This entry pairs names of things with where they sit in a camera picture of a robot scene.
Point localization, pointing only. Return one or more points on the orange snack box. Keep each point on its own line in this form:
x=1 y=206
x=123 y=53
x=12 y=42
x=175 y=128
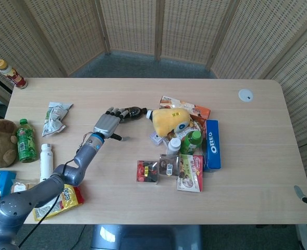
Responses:
x=200 y=112

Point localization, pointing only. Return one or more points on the black drink bottle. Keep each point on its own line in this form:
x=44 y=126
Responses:
x=133 y=112

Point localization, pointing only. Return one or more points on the small white bottle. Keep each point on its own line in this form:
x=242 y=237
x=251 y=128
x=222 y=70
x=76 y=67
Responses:
x=174 y=145

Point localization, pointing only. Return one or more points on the yellow plush toy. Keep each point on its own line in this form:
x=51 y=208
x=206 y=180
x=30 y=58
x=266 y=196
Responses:
x=166 y=119

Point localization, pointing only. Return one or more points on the crumpled silver snack bag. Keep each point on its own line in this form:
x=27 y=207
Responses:
x=54 y=118

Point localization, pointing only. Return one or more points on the clear box red black pieces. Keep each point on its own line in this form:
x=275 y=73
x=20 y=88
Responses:
x=146 y=173

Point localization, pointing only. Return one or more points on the blue Oreo box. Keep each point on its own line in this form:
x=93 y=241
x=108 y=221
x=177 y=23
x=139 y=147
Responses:
x=212 y=145

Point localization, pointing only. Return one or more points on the small purple case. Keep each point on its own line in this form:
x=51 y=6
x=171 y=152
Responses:
x=157 y=139

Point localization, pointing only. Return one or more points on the woven folding screen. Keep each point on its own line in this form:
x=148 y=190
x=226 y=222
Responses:
x=132 y=26

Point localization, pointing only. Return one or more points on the green tea bottle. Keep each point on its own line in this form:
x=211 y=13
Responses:
x=191 y=142
x=26 y=143

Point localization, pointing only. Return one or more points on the small brown white packet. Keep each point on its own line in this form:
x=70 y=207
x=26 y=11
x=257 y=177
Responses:
x=21 y=186

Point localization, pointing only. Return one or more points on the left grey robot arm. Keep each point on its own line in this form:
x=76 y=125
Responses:
x=85 y=152

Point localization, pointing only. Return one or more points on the tall white bottle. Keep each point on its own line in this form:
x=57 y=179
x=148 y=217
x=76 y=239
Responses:
x=46 y=162

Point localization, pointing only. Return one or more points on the red label bottle yellow cap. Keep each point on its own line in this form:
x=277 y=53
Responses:
x=13 y=76

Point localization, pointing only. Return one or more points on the yellow red snack bag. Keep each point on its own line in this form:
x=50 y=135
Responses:
x=70 y=199

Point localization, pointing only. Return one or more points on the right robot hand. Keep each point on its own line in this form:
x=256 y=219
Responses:
x=298 y=193

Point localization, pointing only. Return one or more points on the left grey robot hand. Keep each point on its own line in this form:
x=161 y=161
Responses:
x=107 y=125

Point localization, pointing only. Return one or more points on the colourful snack packet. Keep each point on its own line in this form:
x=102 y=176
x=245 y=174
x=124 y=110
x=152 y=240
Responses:
x=195 y=125

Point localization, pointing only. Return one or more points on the white red cookie box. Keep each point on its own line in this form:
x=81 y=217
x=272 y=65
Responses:
x=191 y=173

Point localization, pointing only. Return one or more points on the clear box brown cookies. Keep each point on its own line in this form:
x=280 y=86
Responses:
x=169 y=164

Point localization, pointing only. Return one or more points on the white table grommet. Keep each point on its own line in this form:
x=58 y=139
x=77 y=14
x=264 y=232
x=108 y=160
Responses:
x=246 y=95

